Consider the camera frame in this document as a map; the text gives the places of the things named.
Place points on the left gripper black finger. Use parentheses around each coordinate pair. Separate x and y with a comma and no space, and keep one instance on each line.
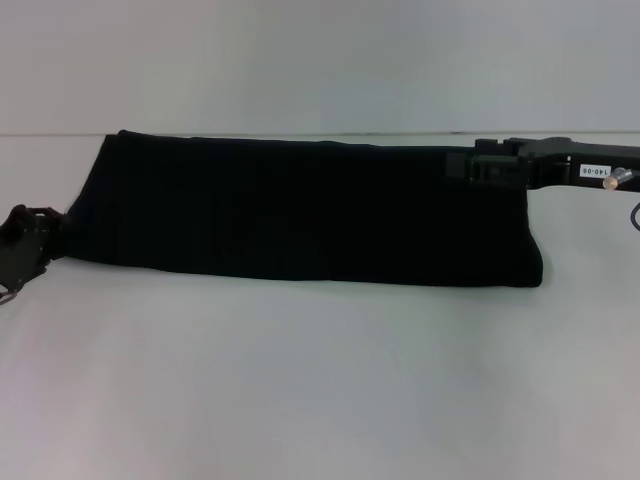
(45,215)
(54,254)

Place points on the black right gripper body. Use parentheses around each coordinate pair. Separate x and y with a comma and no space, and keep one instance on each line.
(575,162)

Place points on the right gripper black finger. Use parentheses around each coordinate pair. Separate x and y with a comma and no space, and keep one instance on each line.
(485,170)
(495,146)

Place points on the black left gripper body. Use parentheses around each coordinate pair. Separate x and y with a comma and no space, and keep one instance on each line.
(20,255)

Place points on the black shirt with FREE print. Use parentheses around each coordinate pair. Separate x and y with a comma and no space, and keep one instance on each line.
(300,210)

